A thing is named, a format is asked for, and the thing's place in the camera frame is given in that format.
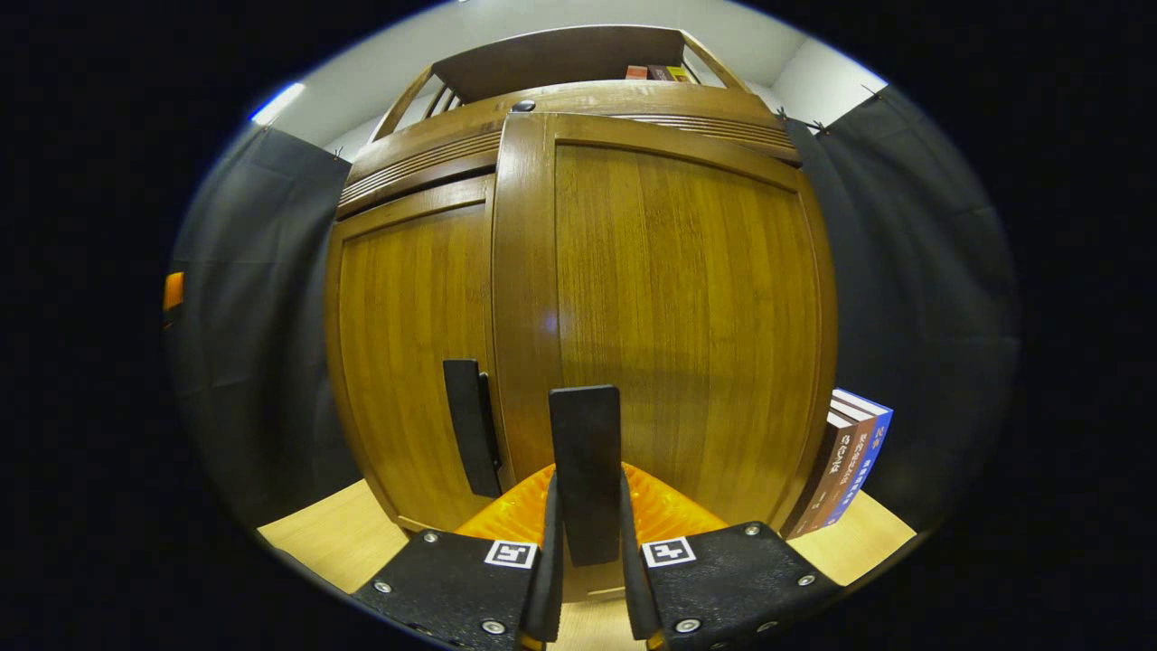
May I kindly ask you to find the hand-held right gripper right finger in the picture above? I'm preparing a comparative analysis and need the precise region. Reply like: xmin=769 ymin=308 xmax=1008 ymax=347
xmin=619 ymin=463 xmax=846 ymax=651

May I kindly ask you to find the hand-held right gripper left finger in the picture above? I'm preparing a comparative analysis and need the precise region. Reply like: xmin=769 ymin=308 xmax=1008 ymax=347
xmin=353 ymin=463 xmax=566 ymax=651

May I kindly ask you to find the wooden cabinet door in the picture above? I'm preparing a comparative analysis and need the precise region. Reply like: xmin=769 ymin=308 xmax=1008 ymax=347
xmin=324 ymin=174 xmax=507 ymax=534
xmin=491 ymin=111 xmax=840 ymax=602

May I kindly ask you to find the wooden double-door shoe cabinet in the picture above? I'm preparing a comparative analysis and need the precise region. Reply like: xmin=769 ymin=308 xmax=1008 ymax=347
xmin=324 ymin=24 xmax=840 ymax=602

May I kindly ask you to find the ceiling tube light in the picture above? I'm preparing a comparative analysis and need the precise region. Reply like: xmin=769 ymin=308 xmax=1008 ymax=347
xmin=250 ymin=81 xmax=306 ymax=126

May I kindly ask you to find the reddish brown book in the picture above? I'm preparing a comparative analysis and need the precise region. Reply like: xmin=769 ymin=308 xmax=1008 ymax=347
xmin=800 ymin=401 xmax=876 ymax=536

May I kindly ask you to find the blue book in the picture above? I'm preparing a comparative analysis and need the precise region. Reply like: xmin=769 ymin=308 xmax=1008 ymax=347
xmin=823 ymin=389 xmax=894 ymax=528

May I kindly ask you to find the wooden drawer with black knob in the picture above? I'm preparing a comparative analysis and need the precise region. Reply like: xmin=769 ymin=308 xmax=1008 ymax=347
xmin=357 ymin=80 xmax=789 ymax=156

